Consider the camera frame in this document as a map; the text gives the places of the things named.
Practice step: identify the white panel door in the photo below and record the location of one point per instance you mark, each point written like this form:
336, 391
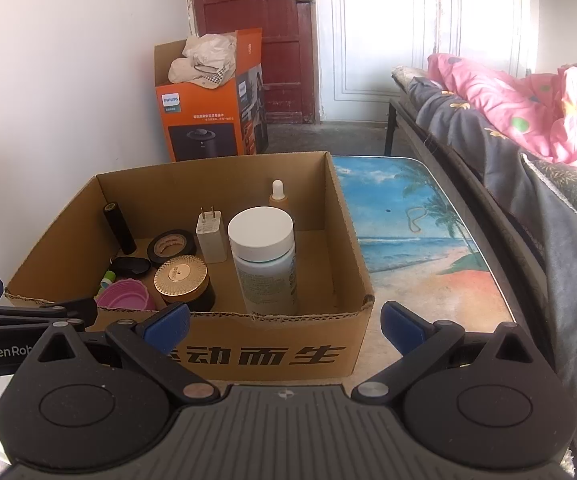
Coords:
383, 35

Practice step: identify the white charger plug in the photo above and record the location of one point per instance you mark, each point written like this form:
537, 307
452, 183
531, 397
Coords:
212, 240

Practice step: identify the red wooden door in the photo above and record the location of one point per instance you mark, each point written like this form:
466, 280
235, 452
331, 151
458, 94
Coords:
258, 0

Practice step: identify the brown cardboard box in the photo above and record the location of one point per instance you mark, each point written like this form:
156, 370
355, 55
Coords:
318, 185

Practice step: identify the black cylinder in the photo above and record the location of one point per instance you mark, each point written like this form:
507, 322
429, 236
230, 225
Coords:
118, 227

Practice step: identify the olive patterned quilt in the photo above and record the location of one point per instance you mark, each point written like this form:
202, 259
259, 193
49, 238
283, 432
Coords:
568, 185

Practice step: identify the white capped bottle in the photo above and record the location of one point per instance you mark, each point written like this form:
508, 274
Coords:
263, 270

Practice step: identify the green lip balm tube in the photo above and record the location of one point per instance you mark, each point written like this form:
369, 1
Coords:
107, 277

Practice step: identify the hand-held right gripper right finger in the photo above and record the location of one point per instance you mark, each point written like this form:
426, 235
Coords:
403, 322

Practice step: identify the gold lid jar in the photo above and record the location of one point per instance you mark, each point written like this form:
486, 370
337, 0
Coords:
181, 275

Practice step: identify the dark bed frame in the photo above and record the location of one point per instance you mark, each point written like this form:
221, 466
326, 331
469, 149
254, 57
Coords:
391, 125

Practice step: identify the orange product box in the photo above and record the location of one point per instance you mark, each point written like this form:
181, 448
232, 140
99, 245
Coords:
198, 130

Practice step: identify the pink silicone cup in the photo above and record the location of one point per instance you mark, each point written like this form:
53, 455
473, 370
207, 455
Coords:
128, 297

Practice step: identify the green dropper bottle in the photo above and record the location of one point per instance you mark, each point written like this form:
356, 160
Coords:
278, 200

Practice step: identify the small black oval object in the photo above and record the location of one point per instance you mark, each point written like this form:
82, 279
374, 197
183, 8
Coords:
131, 265

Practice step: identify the black tape roll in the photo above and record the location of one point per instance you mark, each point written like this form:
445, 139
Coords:
161, 260

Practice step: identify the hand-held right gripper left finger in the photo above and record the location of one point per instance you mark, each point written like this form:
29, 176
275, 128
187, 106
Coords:
168, 321

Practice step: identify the pink floral blanket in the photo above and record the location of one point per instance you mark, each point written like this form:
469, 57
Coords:
493, 95

